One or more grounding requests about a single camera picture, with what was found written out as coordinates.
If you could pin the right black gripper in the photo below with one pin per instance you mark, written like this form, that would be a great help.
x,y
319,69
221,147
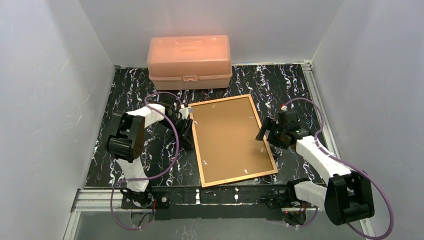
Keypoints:
x,y
269,129

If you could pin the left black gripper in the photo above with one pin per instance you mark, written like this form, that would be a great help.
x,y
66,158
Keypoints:
x,y
185,129

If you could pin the brown wooden picture frame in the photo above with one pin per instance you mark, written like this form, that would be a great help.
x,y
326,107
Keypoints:
x,y
195,142

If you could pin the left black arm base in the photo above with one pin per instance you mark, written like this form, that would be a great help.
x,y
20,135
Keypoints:
x,y
146,200

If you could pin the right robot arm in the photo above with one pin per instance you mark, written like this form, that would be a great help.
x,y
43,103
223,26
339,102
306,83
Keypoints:
x,y
347,196

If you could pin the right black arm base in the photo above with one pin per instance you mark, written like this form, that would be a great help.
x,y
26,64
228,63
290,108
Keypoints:
x,y
285,198

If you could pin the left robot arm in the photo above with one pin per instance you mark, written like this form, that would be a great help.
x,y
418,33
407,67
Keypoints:
x,y
125,142

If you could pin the pink plastic storage box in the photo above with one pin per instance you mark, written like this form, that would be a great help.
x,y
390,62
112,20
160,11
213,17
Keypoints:
x,y
190,62

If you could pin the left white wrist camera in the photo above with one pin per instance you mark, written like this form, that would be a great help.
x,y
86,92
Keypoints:
x,y
184,112

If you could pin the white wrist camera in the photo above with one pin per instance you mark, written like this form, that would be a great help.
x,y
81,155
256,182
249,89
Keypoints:
x,y
184,112
283,107

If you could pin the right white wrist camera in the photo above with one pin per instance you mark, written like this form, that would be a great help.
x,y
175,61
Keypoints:
x,y
283,107

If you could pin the aluminium front rail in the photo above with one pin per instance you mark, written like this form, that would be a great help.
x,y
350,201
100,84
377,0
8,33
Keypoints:
x,y
226,195

